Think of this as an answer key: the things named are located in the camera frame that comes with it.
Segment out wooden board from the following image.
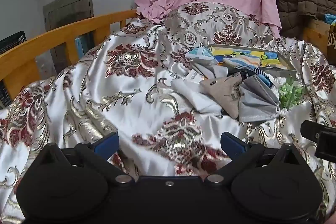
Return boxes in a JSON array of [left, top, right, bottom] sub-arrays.
[[302, 18, 332, 50]]

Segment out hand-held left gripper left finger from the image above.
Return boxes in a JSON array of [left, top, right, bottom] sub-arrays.
[[39, 132, 136, 186]]

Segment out white grey cloth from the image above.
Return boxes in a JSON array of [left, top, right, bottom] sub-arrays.
[[172, 80, 223, 115]]

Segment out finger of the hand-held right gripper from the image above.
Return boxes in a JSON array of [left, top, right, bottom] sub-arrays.
[[300, 120, 336, 141]]

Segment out beige printed pouch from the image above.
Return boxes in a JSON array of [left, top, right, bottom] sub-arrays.
[[199, 73, 243, 119]]

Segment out white blue-printed cloth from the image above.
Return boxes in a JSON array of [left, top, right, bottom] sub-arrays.
[[184, 46, 219, 66]]

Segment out cartoon printed box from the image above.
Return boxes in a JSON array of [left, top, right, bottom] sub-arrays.
[[209, 43, 298, 80]]

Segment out black plastic crate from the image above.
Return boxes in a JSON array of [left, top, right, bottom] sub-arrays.
[[0, 31, 27, 109]]

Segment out wooden bed rail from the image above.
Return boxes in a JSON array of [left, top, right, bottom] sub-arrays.
[[0, 9, 138, 102]]

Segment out light blue striped cloth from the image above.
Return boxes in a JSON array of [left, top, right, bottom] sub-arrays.
[[223, 53, 263, 70]]

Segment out blue book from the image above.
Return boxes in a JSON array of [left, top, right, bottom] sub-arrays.
[[74, 34, 93, 58]]

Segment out dark blue striped sock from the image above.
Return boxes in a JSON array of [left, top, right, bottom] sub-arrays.
[[240, 69, 276, 88]]

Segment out brown printed bag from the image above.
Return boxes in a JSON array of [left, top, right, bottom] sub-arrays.
[[326, 26, 336, 65]]

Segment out white paper packet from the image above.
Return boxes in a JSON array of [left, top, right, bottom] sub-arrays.
[[184, 69, 205, 83]]

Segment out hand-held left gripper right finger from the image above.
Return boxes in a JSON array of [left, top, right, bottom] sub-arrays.
[[204, 132, 300, 186]]

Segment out grey wall door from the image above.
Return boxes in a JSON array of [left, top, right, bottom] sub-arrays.
[[43, 0, 94, 75]]

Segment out green patterned sock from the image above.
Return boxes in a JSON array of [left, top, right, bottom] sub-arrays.
[[278, 78, 305, 110]]

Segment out floral satin blanket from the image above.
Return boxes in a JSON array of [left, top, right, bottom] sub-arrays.
[[0, 2, 336, 224]]

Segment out small white cloth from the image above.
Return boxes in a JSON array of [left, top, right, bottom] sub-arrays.
[[193, 63, 229, 81]]

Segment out grey face mask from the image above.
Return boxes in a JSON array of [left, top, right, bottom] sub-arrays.
[[238, 74, 282, 123]]

